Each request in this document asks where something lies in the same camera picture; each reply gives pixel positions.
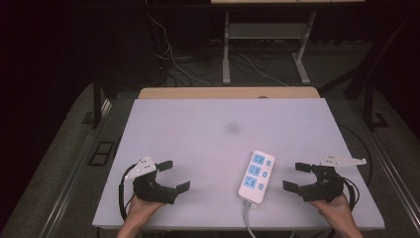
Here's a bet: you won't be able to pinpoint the thin black floor cable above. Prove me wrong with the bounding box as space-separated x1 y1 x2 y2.
336 123 374 187

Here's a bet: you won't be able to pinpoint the aluminium floor rail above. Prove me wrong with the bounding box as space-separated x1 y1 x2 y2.
349 98 420 226
39 98 114 238

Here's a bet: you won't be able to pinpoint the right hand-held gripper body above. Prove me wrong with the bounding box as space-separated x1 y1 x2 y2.
297 153 368 203

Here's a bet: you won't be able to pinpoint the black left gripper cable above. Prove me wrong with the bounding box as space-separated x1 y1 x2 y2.
118 164 137 222

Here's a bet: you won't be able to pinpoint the white table mat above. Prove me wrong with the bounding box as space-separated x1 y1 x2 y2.
92 97 386 231

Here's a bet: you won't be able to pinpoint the wooden table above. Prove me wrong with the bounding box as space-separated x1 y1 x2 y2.
138 86 321 100

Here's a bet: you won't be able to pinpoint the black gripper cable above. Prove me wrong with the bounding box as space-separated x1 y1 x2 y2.
118 164 137 222
342 178 362 212

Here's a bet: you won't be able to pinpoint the white power strip blue sockets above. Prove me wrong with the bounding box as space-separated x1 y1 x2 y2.
238 150 276 205

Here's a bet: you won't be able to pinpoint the person's right hand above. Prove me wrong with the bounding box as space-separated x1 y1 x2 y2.
310 193 358 231

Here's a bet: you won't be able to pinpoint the white metal table frame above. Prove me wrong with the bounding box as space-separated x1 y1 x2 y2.
221 11 318 86

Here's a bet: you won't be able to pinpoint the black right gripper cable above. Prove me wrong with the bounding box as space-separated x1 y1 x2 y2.
342 178 362 212

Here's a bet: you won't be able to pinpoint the person's left hand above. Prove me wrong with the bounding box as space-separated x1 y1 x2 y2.
127 195 165 229

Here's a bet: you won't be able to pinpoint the white floor cable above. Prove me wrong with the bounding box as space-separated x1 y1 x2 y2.
237 53 289 87
146 12 213 88

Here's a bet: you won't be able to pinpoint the black metal stand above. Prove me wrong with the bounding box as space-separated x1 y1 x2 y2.
362 62 390 132
91 70 104 130

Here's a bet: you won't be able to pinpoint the white power strip cable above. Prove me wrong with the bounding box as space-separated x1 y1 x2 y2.
243 200 258 238

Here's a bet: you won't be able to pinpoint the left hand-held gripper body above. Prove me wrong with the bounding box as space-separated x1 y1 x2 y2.
124 154 178 205

